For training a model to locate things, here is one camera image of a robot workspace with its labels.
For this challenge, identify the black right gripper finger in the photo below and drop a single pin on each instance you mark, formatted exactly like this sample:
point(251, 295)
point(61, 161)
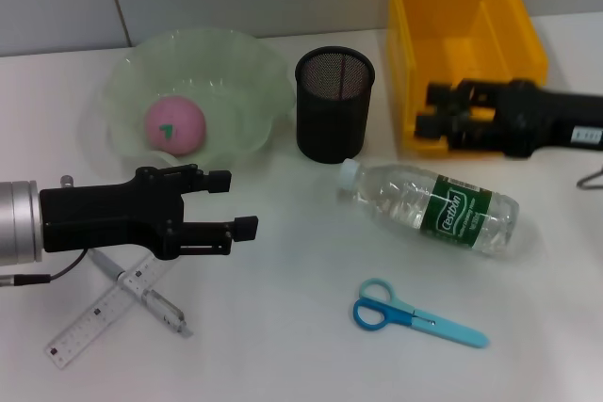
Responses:
point(428, 126)
point(443, 96)

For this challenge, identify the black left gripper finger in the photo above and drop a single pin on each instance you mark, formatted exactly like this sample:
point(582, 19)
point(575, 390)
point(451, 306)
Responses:
point(246, 228)
point(219, 181)

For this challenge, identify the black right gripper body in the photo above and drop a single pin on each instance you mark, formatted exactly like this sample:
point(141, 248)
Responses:
point(546, 119)

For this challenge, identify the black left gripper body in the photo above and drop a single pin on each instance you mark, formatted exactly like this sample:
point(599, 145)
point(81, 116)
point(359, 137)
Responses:
point(103, 218)

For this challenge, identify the clear water bottle green label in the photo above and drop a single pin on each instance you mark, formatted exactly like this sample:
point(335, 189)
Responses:
point(414, 195)

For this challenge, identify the pink peach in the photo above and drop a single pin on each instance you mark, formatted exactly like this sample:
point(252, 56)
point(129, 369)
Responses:
point(179, 124)

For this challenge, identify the blue scissors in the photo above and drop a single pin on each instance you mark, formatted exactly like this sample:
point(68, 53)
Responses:
point(372, 317)

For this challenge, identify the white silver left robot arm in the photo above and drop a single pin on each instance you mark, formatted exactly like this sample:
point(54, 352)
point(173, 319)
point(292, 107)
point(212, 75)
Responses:
point(19, 223)

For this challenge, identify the translucent green fruit bowl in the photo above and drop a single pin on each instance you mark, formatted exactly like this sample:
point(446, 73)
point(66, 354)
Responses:
point(235, 91)

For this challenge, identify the black mesh pen holder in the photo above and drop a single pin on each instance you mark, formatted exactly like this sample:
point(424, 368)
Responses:
point(330, 124)

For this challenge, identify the silver clear pen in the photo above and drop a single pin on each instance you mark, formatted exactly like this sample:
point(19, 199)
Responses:
point(160, 308)

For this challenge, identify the clear plastic ruler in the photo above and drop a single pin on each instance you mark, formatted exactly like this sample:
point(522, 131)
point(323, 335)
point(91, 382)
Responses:
point(80, 331)

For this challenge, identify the yellow plastic bin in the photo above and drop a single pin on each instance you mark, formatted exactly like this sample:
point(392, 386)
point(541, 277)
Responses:
point(433, 20)

